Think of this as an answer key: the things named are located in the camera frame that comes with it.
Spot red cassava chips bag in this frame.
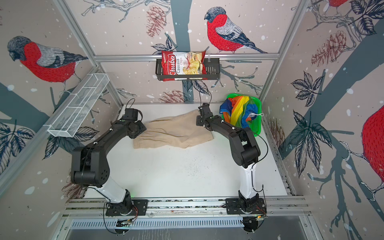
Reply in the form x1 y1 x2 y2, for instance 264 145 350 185
161 51 207 82

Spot beige drawstring shorts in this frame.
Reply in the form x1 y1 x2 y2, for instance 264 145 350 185
133 110 214 149

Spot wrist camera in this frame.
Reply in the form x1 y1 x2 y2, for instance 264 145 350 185
199 103 211 115
122 108 143 122

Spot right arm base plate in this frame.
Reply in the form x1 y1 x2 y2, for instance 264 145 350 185
224 198 267 216

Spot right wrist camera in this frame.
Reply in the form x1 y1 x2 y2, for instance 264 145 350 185
199 103 211 115

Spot white wire mesh shelf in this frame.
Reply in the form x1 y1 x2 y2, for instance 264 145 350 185
43 73 110 138

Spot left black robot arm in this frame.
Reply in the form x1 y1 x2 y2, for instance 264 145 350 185
71 120 148 217

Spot white vented cable duct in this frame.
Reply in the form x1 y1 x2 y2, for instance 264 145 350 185
70 217 244 230

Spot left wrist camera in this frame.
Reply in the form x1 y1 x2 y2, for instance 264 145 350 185
122 108 143 122

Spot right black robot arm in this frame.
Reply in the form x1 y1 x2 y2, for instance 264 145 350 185
196 103 266 215

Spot black wire wall basket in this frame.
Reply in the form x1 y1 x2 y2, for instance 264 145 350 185
155 58 221 82

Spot rainbow coloured shorts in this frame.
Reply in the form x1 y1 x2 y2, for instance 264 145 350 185
218 95 265 129

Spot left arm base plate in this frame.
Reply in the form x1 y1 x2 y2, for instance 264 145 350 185
105 199 149 217

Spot green plastic basket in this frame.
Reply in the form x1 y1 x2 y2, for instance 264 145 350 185
221 92 263 138

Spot aluminium mounting rail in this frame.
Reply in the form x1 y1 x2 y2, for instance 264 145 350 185
63 196 312 219

